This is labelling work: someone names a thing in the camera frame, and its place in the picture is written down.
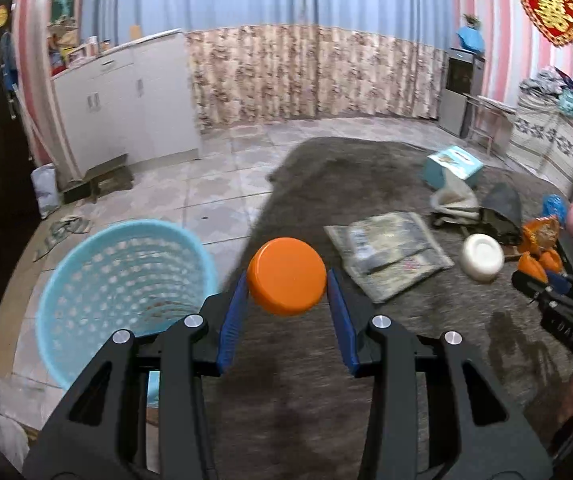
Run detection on patterned cloth covered chest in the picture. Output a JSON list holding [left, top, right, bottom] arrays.
[[507, 87, 573, 196]]

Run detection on crumpled printed plastic bag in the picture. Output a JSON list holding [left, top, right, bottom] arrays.
[[324, 211, 455, 305]]

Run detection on white cabinet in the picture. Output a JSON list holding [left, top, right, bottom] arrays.
[[49, 30, 202, 181]]

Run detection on small wooden stool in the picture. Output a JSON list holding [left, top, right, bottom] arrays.
[[61, 154, 133, 205]]

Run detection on white plastic sack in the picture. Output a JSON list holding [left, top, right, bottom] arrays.
[[31, 164, 61, 220]]

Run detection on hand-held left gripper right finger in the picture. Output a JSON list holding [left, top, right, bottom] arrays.
[[327, 269, 553, 480]]

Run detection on blue hanging bag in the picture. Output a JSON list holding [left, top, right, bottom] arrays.
[[0, 30, 20, 92]]

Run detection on clutter of cabinet items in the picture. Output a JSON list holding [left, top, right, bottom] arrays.
[[49, 25, 117, 77]]

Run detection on grey water dispenser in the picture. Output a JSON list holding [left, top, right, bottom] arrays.
[[439, 47, 486, 138]]

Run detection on blue and floral curtain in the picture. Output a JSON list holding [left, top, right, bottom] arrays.
[[79, 0, 460, 133]]

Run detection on crumpled papers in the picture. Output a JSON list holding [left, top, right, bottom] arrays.
[[33, 215, 92, 261]]

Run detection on teal cardboard box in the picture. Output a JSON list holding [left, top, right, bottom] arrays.
[[421, 145, 485, 192]]

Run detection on orange round lid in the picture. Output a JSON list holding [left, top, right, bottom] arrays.
[[246, 236, 327, 317]]

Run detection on blue small ball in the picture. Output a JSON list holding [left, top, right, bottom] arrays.
[[541, 194, 570, 226]]

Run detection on red heart wall decoration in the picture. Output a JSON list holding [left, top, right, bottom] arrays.
[[518, 0, 573, 47]]

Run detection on light blue plastic basket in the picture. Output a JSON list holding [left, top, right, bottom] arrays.
[[36, 219, 220, 408]]

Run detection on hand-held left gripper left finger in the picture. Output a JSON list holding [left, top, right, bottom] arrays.
[[22, 269, 251, 480]]

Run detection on white plastic bowl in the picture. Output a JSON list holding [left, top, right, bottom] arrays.
[[461, 233, 505, 282]]

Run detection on beige cloth bag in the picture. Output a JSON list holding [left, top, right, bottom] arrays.
[[429, 172, 482, 228]]

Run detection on small pink side table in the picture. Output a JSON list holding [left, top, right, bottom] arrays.
[[467, 95, 517, 158]]

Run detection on blue covered water bottle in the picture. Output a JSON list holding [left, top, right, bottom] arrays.
[[457, 14, 485, 53]]

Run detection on orange snack bag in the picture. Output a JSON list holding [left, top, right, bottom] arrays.
[[519, 216, 561, 256]]

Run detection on pile of clothes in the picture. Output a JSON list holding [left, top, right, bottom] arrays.
[[519, 66, 573, 122]]

